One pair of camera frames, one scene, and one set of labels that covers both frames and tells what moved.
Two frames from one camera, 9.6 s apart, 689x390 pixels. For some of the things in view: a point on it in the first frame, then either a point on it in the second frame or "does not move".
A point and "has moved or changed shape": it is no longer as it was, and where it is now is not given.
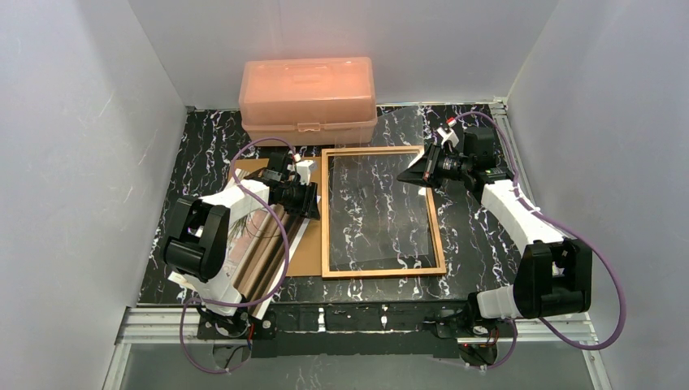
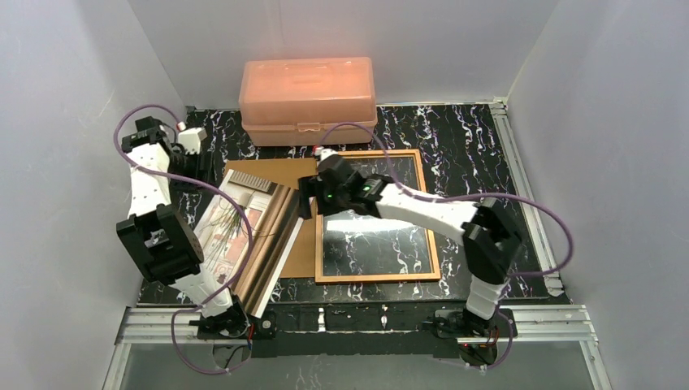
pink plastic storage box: (322, 101) does not move
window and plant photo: (262, 242) does not move
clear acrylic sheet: (377, 214) has moved or changed shape
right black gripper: (431, 166) to (306, 196)
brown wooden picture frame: (350, 273) has moved or changed shape
